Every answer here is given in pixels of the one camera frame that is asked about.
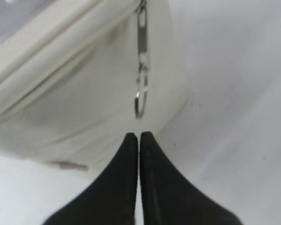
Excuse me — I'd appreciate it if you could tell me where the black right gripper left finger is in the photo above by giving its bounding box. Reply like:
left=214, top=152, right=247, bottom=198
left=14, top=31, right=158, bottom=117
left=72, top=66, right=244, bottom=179
left=44, top=133, right=138, bottom=225

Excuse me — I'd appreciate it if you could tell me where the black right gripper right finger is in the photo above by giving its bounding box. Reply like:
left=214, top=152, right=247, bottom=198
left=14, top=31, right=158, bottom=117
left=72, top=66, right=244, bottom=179
left=140, top=132, right=242, bottom=225

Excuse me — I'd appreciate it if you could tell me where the cream canvas zipper bag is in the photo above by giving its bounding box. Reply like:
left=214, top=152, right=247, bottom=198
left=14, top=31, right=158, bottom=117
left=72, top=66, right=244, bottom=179
left=0, top=0, right=189, bottom=169

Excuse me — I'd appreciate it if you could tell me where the silver zipper pull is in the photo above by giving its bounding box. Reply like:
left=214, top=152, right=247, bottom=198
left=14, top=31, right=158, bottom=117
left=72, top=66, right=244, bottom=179
left=134, top=0, right=150, bottom=120

